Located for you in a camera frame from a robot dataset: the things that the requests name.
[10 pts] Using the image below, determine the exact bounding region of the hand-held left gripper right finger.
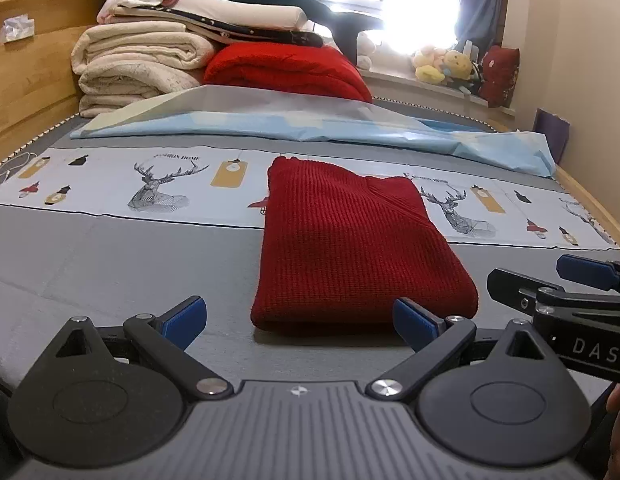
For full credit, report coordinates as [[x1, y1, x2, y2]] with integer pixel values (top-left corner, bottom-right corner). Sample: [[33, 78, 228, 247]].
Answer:
[[365, 297, 547, 403]]

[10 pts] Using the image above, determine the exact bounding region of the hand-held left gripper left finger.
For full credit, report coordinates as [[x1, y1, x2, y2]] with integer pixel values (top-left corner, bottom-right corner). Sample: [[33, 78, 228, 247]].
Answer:
[[54, 296, 235, 402]]

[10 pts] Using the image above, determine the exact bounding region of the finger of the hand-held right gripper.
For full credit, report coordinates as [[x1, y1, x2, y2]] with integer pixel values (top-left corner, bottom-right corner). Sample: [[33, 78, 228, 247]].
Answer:
[[556, 254, 620, 292], [487, 267, 567, 317]]

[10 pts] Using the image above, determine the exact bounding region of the dark red knit sweater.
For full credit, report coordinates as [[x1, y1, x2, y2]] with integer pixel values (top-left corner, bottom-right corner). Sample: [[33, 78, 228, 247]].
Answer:
[[251, 156, 480, 334]]

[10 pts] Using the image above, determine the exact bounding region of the dark red cushion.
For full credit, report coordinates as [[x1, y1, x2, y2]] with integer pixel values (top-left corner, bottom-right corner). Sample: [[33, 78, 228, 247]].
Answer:
[[477, 45, 521, 109]]

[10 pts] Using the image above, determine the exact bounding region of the white window sill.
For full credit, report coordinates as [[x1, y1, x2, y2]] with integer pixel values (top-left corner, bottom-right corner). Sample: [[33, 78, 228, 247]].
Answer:
[[360, 67, 517, 122]]

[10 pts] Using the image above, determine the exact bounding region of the light blue quilt cover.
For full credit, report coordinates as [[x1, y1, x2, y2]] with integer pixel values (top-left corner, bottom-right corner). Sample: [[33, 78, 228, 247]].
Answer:
[[70, 85, 557, 179]]

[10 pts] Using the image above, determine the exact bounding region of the yellow plush toy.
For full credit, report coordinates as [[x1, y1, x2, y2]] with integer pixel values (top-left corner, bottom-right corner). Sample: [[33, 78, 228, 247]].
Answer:
[[440, 50, 474, 82], [412, 45, 447, 84]]

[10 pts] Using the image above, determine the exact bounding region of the cream speckled folded blanket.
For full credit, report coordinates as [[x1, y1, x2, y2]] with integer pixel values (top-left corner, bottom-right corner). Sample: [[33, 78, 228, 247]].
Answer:
[[78, 62, 207, 119]]

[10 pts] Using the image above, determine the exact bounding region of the red folded blanket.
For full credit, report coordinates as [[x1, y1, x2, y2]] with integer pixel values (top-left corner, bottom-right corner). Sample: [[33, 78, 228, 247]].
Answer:
[[202, 43, 374, 105]]

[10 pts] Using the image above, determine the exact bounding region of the white plush toy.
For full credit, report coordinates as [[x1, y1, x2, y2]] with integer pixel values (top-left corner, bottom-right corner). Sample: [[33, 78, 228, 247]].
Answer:
[[355, 30, 377, 72]]

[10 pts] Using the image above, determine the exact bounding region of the blue curtain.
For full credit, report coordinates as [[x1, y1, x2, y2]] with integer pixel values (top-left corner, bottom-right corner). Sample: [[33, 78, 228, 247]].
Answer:
[[457, 0, 512, 54]]

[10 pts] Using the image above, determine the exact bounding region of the white quilt navy starred trim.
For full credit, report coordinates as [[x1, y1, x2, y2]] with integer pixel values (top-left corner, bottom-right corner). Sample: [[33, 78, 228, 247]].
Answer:
[[112, 0, 324, 49]]

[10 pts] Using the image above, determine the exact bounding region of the window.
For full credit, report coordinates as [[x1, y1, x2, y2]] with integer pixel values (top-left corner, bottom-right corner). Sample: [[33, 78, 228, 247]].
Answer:
[[315, 0, 469, 57]]

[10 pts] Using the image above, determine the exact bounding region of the tissue pack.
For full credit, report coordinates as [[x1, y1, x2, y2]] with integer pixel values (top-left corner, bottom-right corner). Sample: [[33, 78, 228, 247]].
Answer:
[[0, 16, 36, 44]]

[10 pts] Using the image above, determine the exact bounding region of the white cable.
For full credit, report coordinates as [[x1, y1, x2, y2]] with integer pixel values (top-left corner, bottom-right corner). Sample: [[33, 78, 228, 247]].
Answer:
[[0, 152, 33, 194]]

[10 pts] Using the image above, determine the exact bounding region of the wooden bed frame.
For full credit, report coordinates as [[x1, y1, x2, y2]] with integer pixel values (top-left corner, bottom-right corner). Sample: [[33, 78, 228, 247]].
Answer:
[[0, 0, 620, 242]]

